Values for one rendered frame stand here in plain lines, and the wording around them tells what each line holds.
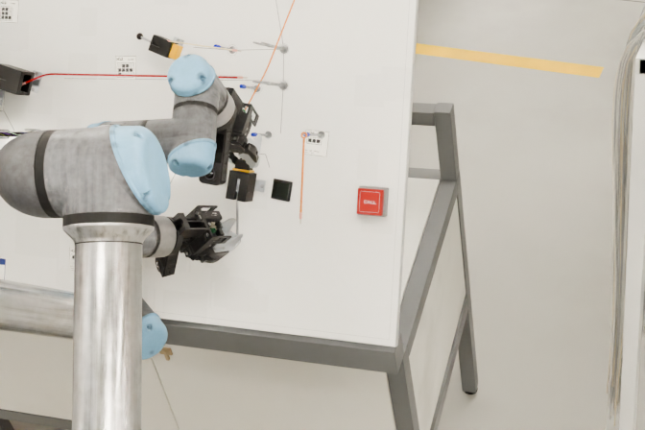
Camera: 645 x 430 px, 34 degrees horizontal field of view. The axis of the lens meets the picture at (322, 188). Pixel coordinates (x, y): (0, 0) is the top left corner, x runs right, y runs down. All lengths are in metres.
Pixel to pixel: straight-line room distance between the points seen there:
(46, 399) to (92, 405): 1.41
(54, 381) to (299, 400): 0.64
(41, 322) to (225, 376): 0.78
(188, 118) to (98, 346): 0.53
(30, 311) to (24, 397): 1.14
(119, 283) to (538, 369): 1.99
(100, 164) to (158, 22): 0.92
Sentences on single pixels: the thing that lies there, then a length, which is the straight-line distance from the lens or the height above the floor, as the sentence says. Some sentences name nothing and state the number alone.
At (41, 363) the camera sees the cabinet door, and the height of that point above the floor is 0.62.
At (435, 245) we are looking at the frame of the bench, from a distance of 2.36.
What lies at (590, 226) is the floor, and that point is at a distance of 3.58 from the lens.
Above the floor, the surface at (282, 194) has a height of 1.10.
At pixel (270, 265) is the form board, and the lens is 2.13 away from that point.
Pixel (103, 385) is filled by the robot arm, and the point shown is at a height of 1.46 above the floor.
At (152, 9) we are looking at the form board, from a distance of 2.24.
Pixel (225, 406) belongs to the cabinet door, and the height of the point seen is 0.56.
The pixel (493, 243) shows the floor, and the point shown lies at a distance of 3.53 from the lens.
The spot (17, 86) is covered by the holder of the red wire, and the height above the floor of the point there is 1.30.
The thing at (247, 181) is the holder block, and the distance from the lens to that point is 2.03.
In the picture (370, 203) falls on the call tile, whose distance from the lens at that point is 2.01.
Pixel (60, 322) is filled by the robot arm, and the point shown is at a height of 1.29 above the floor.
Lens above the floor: 2.41
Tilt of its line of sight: 39 degrees down
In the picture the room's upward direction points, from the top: 11 degrees counter-clockwise
